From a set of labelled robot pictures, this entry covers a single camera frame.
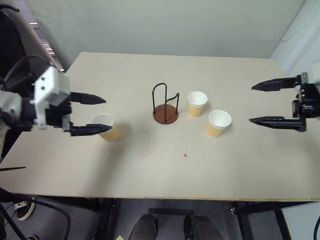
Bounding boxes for black and white sneaker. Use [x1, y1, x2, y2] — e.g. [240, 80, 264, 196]
[12, 196, 36, 221]

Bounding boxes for yellow paper cup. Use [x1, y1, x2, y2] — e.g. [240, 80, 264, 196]
[206, 109, 232, 138]
[187, 91, 209, 119]
[91, 113, 119, 143]

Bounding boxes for dark rounded shape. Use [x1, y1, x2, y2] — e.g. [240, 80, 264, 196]
[128, 213, 159, 240]
[184, 213, 225, 240]

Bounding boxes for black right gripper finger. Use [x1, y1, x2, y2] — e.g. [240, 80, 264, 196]
[248, 116, 308, 132]
[250, 75, 303, 92]

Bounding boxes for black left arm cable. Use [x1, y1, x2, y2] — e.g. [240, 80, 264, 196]
[0, 54, 52, 87]

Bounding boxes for black floor cable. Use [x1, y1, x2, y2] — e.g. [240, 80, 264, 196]
[29, 196, 71, 240]

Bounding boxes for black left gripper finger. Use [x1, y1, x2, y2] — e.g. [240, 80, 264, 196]
[70, 91, 107, 106]
[70, 124, 115, 137]

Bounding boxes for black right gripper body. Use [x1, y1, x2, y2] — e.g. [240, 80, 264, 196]
[290, 82, 320, 120]

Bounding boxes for black tripod legs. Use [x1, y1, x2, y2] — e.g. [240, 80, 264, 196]
[0, 186, 28, 240]

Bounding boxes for thin black pointed rod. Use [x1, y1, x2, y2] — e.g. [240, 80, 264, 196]
[0, 166, 27, 172]

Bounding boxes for black equipment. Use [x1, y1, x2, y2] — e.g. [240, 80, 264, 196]
[0, 7, 35, 85]

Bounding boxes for white board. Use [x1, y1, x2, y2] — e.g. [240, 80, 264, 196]
[280, 200, 320, 240]

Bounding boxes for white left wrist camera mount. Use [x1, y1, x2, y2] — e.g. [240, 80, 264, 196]
[29, 65, 71, 130]

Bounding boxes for black table frame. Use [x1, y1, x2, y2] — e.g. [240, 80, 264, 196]
[24, 195, 293, 240]

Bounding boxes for black wire cup holder stand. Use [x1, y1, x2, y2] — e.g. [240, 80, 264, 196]
[151, 82, 181, 125]

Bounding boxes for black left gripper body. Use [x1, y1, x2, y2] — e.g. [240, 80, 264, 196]
[45, 94, 75, 133]

